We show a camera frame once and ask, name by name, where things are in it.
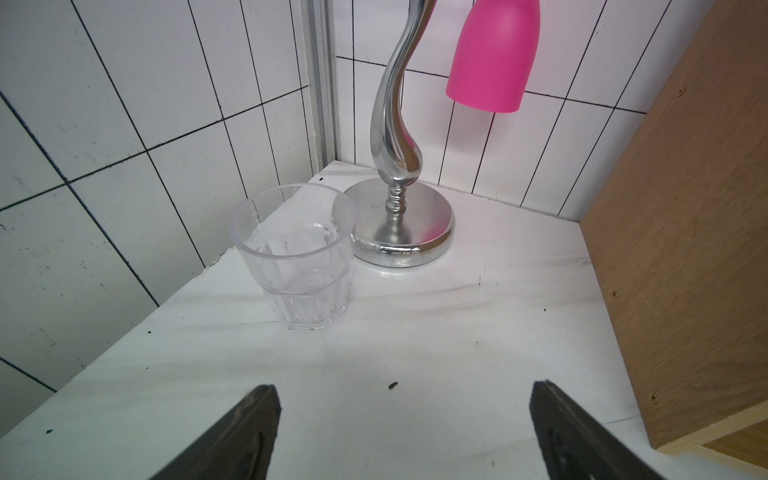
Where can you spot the wooden three-tier shelf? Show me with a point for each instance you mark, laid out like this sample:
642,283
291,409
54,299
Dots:
678,240

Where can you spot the clear plastic cup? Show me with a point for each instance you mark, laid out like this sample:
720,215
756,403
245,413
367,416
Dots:
297,242

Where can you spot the silver glass holder stand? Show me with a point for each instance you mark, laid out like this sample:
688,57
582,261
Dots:
401,223

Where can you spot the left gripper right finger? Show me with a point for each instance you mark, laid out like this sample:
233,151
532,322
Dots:
574,445

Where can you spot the left gripper black left fingers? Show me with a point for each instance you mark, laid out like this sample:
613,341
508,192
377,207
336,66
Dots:
238,446

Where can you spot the pink wine glass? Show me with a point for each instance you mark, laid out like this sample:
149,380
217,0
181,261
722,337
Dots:
494,56

